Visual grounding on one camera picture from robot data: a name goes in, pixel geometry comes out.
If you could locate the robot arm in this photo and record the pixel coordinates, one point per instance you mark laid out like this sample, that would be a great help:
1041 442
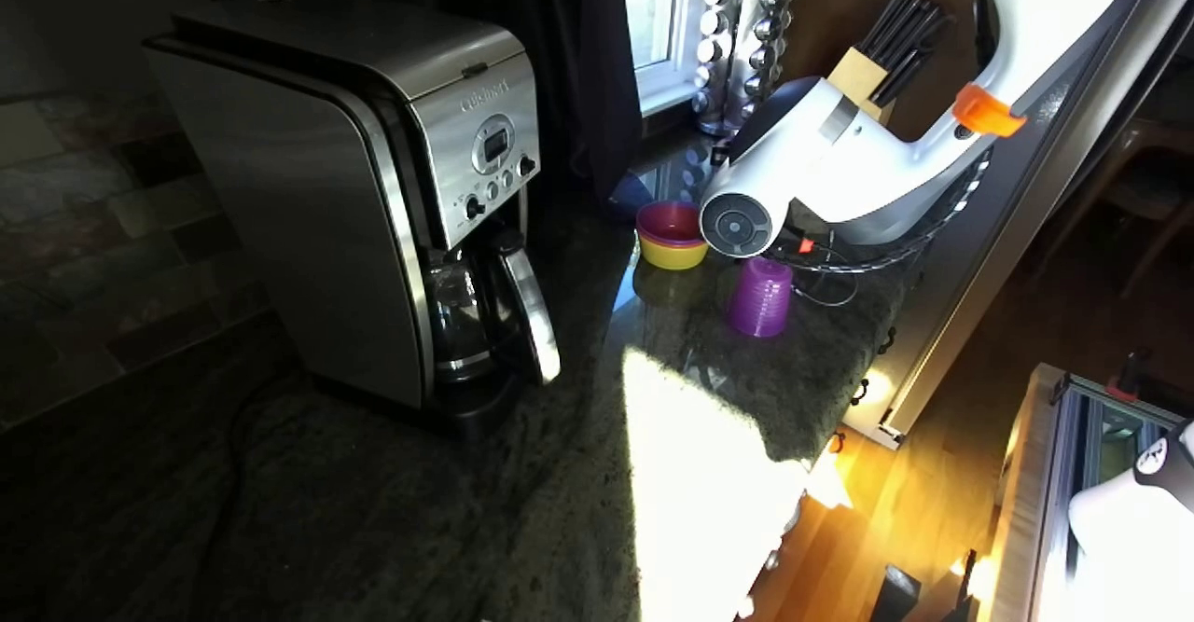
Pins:
867 170

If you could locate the purple plastic cup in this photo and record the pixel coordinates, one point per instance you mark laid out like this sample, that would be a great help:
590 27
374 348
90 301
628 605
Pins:
760 300

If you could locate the glass coffee carafe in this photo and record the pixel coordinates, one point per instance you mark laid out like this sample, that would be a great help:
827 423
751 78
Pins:
466 310

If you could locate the revolving spice rack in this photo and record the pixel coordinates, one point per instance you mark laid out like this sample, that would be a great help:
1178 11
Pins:
742 44

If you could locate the window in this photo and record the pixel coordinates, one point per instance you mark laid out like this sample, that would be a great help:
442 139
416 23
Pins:
653 6

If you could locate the stainless steel coffee maker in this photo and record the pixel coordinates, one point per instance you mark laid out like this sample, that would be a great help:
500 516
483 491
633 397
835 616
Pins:
280 184

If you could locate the wooden knife block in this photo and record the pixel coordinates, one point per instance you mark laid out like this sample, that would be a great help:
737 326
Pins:
881 48

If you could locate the long grey metal panel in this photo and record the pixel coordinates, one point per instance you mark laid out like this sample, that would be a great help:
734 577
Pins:
1017 221

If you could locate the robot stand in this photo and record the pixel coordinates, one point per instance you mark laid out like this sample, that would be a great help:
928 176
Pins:
1021 510

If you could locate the red clamp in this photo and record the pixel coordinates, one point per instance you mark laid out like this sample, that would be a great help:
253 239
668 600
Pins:
1129 380

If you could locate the wooden chair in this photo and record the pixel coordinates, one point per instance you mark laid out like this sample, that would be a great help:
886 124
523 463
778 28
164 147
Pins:
1143 184

